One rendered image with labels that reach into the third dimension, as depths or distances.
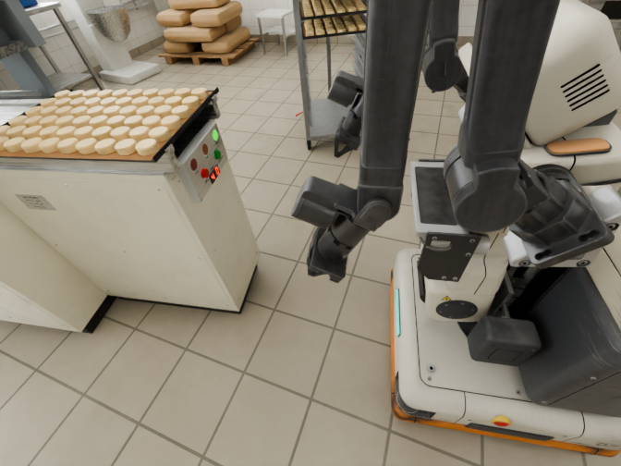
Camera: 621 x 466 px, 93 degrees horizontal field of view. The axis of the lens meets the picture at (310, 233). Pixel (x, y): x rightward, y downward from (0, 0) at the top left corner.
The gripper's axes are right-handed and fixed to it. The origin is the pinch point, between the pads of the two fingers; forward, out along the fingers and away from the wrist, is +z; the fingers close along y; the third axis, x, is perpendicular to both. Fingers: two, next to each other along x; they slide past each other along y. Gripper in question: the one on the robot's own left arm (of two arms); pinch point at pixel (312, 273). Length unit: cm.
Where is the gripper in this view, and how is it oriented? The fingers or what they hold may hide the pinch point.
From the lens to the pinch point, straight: 60.3
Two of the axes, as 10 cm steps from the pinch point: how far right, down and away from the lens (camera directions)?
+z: -3.8, 5.7, 7.3
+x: 9.1, 3.8, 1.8
